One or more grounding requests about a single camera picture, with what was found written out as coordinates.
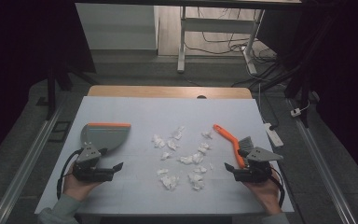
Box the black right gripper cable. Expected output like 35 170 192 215
269 166 286 209

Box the person's left hand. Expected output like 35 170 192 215
62 163 103 203

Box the aluminium floor rail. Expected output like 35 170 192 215
0 102 67 224
286 98 358 224

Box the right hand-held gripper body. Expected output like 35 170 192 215
233 147 284 184

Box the black rectangular floor frame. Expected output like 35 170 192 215
48 120 73 144

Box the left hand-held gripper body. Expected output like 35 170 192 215
72 142 116 183

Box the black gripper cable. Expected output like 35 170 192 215
56 148 84 201
269 166 286 209

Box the orange brush with grey bristles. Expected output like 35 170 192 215
212 123 256 169

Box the white power strip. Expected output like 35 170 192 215
263 122 284 148

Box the person's right hand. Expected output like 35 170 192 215
242 173 282 217

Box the grey dustpan with orange edge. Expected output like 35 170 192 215
79 121 132 157

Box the black metal stand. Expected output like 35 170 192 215
35 60 98 121

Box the white table mat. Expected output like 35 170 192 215
34 95 295 217

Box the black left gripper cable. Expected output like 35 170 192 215
56 148 84 201

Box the bundle of black floor cables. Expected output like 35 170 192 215
185 7 296 90

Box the white cabinet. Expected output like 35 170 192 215
75 3 160 51

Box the white desk frame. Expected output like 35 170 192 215
176 6 266 76

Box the pile of white paper scraps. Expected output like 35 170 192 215
150 125 215 192

